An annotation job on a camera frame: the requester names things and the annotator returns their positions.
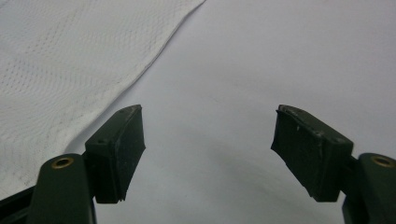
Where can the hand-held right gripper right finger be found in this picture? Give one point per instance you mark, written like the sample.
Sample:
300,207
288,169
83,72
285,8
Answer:
311,152

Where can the white textured cloth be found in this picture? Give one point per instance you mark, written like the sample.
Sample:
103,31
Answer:
62,81

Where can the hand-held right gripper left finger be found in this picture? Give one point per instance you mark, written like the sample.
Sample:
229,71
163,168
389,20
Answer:
113,155

